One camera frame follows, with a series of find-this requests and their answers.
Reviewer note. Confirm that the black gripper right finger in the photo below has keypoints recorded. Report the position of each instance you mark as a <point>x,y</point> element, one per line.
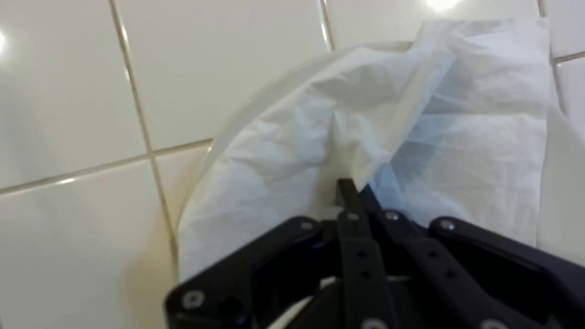
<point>483,279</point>

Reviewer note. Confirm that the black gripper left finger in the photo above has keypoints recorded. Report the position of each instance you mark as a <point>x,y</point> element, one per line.
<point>302,274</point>

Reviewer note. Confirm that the white tissue paper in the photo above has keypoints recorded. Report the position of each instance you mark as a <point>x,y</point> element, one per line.
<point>340,139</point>

